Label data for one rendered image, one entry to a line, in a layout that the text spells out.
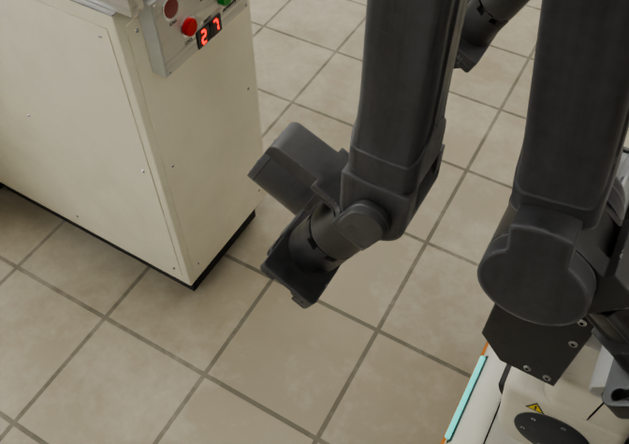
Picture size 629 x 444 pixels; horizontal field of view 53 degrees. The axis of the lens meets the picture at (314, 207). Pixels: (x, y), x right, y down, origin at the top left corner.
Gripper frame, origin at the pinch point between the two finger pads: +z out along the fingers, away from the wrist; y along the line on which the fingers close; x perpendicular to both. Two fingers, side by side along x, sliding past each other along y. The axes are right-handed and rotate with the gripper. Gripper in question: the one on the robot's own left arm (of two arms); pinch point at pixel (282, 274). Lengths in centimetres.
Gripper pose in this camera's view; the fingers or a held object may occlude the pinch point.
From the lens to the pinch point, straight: 72.1
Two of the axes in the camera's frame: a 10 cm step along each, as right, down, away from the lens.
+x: 7.6, 6.4, 0.8
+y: -5.0, 6.7, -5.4
